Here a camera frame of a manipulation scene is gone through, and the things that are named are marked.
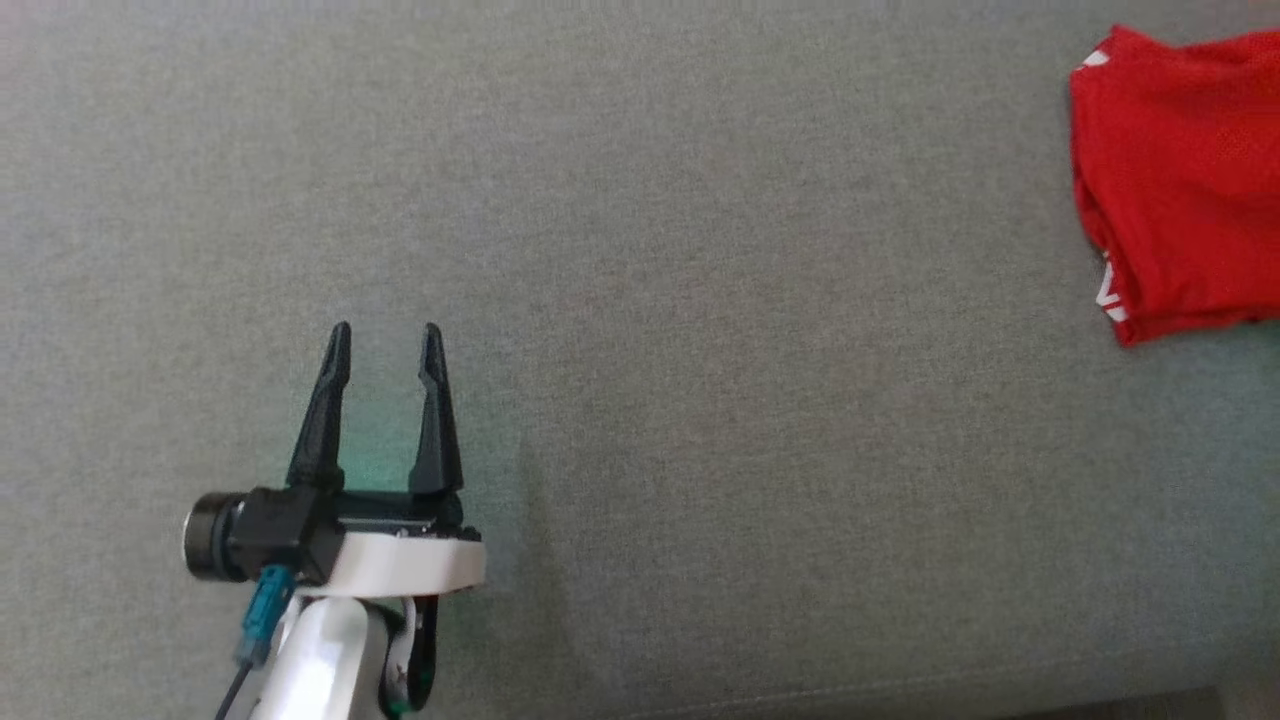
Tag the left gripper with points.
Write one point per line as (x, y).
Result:
(410, 565)

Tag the red mesh shorts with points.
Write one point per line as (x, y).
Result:
(1180, 180)

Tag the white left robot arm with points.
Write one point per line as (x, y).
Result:
(320, 660)

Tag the large grey sofa cushion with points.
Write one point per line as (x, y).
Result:
(700, 400)

